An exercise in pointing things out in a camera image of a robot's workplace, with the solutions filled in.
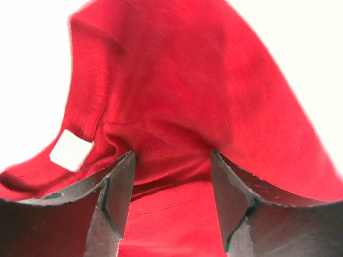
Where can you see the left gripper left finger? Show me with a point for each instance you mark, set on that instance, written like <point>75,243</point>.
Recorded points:
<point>87,218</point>

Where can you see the dark red t shirt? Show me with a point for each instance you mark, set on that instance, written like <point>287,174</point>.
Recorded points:
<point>173,81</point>

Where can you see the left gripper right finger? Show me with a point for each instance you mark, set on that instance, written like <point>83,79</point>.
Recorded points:
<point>259,219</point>

